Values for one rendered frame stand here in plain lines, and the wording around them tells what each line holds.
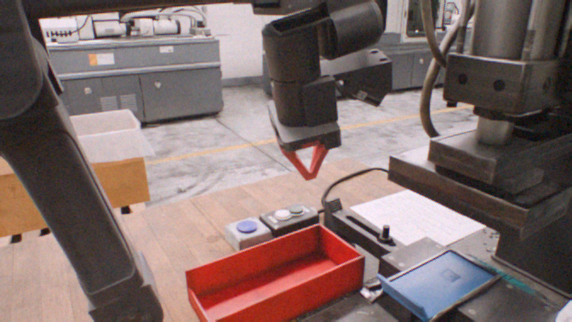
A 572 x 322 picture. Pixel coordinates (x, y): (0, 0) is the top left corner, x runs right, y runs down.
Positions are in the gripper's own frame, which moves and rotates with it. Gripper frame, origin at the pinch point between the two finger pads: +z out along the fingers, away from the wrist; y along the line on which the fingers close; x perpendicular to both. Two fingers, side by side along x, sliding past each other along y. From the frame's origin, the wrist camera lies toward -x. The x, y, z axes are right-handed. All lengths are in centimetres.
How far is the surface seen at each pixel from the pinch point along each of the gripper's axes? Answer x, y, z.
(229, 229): 14.2, 14.2, 19.9
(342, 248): -4.0, 1.8, 18.7
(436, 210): -29.9, 15.5, 32.2
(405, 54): -276, 514, 230
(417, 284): -9.7, -12.5, 12.0
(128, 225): 35.1, 24.5, 21.3
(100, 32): 133, 422, 77
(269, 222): 6.6, 14.9, 21.6
